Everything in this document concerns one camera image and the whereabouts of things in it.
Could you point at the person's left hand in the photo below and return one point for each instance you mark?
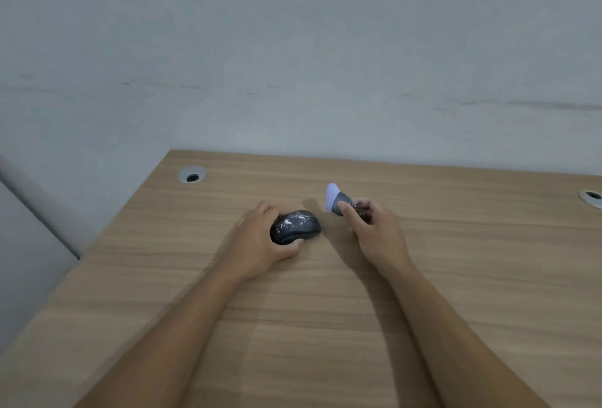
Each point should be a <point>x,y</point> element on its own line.
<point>254,245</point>

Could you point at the person's right hand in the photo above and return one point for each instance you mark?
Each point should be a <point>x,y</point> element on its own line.
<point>378,238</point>

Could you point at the person's left thumb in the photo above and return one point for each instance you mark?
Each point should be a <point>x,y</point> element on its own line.
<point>289,250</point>

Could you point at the person's right thumb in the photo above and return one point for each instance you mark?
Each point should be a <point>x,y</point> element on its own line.
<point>345,210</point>

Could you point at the small brush with pale bristles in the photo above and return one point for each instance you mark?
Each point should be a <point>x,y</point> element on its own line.
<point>339,200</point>

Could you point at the black computer mouse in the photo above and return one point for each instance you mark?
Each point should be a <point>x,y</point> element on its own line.
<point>295,227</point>

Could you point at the person's left forearm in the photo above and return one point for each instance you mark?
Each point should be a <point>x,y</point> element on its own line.
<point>164,346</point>

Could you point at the person's right forearm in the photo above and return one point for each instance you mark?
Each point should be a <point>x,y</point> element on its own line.
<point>458,342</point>

